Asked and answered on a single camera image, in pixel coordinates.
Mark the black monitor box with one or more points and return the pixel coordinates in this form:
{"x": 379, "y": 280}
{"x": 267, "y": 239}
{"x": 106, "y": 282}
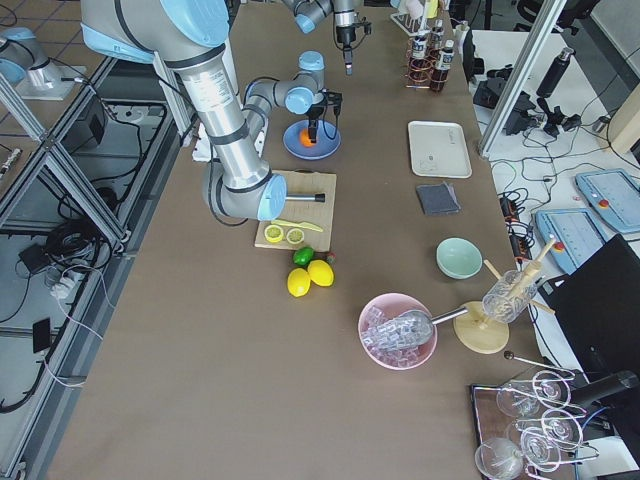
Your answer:
{"x": 597, "y": 308}

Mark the lemon half right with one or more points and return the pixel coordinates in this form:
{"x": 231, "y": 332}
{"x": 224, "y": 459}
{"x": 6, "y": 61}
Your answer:
{"x": 295, "y": 236}

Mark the dark grey folded cloth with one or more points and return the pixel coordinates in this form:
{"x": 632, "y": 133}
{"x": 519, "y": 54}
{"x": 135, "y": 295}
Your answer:
{"x": 438, "y": 199}

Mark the lemon half left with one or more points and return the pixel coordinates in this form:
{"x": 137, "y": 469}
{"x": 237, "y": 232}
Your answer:
{"x": 273, "y": 233}

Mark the aluminium frame post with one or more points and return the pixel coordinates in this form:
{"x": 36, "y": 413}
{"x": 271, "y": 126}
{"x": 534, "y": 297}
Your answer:
{"x": 535, "y": 41}

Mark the wooden cup drying stand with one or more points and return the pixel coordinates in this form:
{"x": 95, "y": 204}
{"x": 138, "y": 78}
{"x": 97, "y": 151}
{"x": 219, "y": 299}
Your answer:
{"x": 476, "y": 330}

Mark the clear glass on stand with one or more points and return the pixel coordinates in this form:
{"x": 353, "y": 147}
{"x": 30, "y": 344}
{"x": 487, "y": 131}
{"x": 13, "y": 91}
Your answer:
{"x": 509, "y": 296}

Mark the wooden cutting board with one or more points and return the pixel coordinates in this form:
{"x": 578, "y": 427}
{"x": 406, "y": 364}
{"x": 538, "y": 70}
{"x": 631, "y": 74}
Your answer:
{"x": 297, "y": 211}

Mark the pink bowl with ice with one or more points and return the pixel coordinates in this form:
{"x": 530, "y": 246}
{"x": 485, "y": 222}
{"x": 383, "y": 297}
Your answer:
{"x": 377, "y": 312}

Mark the lemon half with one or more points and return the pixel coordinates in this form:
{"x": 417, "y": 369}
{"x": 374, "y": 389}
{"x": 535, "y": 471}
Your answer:
{"x": 273, "y": 233}
{"x": 295, "y": 236}

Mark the black water bottle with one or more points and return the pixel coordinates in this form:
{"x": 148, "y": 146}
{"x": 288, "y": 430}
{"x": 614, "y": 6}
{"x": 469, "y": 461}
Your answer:
{"x": 555, "y": 73}

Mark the yellow plastic knife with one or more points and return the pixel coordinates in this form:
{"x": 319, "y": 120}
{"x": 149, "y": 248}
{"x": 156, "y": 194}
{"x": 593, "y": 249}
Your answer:
{"x": 302, "y": 225}

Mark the mint green bowl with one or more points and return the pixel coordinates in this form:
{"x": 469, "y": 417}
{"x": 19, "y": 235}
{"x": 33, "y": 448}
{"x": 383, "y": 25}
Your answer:
{"x": 458, "y": 258}

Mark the orange mandarin fruit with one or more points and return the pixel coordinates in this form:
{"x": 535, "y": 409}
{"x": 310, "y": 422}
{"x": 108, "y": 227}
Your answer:
{"x": 306, "y": 140}

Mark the copper wire bottle rack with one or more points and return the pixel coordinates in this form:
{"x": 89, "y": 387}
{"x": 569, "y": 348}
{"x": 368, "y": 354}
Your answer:
{"x": 428, "y": 70}

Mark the blue teach pendant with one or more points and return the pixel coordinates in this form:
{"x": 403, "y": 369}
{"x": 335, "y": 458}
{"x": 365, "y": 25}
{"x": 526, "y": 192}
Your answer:
{"x": 614, "y": 196}
{"x": 576, "y": 232}

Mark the cream rectangular tray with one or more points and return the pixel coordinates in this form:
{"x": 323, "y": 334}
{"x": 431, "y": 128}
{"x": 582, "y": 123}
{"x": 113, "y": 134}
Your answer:
{"x": 438, "y": 149}

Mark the brown bottle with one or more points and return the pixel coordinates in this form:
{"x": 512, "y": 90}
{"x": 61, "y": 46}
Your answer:
{"x": 417, "y": 66}
{"x": 442, "y": 66}
{"x": 436, "y": 38}

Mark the wine glass tray rack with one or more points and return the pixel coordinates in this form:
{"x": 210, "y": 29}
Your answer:
{"x": 529, "y": 428}

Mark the yellow lemon right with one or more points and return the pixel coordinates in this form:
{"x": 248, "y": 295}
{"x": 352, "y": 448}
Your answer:
{"x": 321, "y": 273}

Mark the orange power strip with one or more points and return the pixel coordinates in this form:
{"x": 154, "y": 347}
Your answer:
{"x": 520, "y": 233}

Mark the blue teach pendant lower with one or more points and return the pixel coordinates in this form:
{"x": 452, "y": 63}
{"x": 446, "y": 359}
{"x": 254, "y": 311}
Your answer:
{"x": 576, "y": 232}

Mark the yellow lemon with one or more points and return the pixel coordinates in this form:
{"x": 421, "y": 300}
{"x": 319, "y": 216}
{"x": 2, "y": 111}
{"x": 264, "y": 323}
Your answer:
{"x": 321, "y": 273}
{"x": 298, "y": 282}

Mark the yellow lemon left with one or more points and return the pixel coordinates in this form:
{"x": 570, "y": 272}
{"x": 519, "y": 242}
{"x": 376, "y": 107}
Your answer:
{"x": 298, "y": 282}

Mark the brown bottle front left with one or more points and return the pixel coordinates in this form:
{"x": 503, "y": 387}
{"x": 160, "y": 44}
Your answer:
{"x": 417, "y": 66}

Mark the green lime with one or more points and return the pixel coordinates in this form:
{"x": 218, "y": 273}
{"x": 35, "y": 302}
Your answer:
{"x": 303, "y": 256}

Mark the blue round plate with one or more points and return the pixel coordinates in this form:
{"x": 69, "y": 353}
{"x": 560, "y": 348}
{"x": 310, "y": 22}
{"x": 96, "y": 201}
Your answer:
{"x": 328, "y": 141}

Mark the silver metal ice scoop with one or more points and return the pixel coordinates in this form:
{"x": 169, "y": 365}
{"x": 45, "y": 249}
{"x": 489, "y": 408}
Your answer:
{"x": 425, "y": 322}

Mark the brown bottle front right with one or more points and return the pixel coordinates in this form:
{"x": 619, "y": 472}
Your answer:
{"x": 442, "y": 66}

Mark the blue teach pendant upper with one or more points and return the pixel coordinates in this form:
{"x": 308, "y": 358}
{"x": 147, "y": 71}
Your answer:
{"x": 614, "y": 196}

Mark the brown bottle back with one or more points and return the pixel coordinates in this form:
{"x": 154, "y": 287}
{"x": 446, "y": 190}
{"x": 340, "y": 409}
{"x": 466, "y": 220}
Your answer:
{"x": 436, "y": 38}

